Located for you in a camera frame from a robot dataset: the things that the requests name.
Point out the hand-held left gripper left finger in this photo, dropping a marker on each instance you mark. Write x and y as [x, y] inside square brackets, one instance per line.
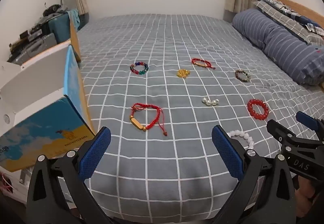
[95, 153]

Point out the navy and white patterned pillow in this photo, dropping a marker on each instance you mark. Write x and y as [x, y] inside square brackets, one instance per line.
[291, 10]

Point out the wooden headboard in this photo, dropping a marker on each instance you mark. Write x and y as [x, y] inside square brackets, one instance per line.
[303, 7]

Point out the blue and yellow cardboard box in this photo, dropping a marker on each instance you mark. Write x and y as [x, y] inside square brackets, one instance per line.
[45, 133]

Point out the blue striped bolster pillow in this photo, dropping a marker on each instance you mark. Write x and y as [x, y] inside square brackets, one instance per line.
[278, 42]

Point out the teal cloth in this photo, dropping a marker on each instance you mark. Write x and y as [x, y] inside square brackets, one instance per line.
[74, 17]

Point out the bed with grey grid sheet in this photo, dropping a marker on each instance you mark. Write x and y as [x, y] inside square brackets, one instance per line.
[164, 36]

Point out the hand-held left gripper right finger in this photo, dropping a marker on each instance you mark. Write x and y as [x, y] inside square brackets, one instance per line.
[227, 153]

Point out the person's right hand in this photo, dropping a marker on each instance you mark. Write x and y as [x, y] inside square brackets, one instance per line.
[307, 188]

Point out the teal suitcase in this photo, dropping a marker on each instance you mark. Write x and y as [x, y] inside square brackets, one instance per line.
[59, 28]

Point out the grey hard case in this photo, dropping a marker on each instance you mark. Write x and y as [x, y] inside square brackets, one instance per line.
[35, 45]

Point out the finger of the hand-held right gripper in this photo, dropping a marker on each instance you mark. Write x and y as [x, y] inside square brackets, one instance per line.
[278, 133]
[306, 119]

